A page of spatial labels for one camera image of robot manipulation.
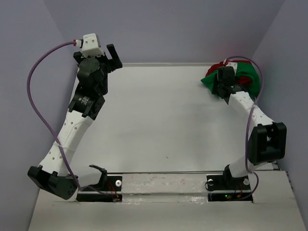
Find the red t shirt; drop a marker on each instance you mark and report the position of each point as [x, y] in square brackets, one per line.
[245, 72]

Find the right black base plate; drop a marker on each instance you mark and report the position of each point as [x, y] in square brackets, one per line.
[219, 190]

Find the green t shirt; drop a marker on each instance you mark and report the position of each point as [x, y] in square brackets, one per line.
[253, 88]

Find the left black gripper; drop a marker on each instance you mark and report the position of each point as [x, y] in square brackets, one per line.
[113, 64]

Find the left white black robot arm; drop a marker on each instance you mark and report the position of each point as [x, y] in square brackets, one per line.
[54, 174]

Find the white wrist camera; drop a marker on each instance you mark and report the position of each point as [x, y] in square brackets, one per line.
[232, 64]
[91, 46]

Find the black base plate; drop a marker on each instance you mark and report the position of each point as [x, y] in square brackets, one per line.
[110, 192]
[219, 190]

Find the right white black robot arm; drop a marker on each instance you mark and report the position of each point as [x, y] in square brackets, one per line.
[265, 140]

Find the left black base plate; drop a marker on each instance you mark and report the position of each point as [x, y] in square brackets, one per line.
[110, 192]

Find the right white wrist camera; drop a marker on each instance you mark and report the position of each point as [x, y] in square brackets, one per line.
[232, 64]

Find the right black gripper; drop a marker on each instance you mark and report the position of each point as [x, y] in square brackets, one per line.
[216, 85]

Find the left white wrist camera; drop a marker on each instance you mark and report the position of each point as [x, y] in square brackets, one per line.
[91, 46]

